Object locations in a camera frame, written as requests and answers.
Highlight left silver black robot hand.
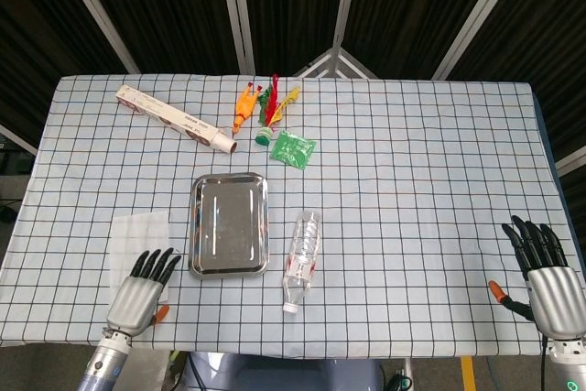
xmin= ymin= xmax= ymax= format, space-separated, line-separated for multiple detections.
xmin=105 ymin=247 xmax=182 ymax=336

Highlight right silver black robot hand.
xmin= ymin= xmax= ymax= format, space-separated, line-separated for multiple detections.
xmin=487 ymin=215 xmax=586 ymax=343

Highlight white translucent sheet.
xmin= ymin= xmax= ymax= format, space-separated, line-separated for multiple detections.
xmin=109 ymin=210 xmax=173 ymax=319

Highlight stainless steel rectangular tray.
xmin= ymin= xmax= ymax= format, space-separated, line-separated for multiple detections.
xmin=188 ymin=171 xmax=270 ymax=278

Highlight clear plastic water bottle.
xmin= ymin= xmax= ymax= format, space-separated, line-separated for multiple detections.
xmin=282 ymin=210 xmax=322 ymax=314

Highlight blue-grey robot torso base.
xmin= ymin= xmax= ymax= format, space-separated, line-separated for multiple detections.
xmin=185 ymin=352 xmax=384 ymax=391

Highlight blue checked tablecloth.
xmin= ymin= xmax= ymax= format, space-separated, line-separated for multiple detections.
xmin=0 ymin=73 xmax=586 ymax=360

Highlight white paper roll cardboard core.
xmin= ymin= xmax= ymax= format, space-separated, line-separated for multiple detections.
xmin=211 ymin=131 xmax=239 ymax=156

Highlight long baking paper box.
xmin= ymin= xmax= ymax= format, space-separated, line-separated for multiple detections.
xmin=114 ymin=84 xmax=221 ymax=150

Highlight feather shuttlecock with green base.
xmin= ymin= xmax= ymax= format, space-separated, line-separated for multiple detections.
xmin=255 ymin=73 xmax=302 ymax=147

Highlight green foil packet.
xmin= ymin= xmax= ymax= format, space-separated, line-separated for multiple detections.
xmin=269 ymin=130 xmax=318 ymax=171

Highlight yellow rubber chicken toy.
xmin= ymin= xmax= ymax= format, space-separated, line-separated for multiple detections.
xmin=232 ymin=81 xmax=264 ymax=136

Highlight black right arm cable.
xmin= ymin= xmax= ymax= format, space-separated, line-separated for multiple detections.
xmin=540 ymin=335 xmax=549 ymax=391

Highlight grey metal frame bar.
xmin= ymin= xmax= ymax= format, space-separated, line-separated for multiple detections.
xmin=556 ymin=146 xmax=586 ymax=177
xmin=0 ymin=123 xmax=40 ymax=157

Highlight white triangular frame brace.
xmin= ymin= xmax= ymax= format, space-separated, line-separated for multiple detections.
xmin=292 ymin=46 xmax=379 ymax=80

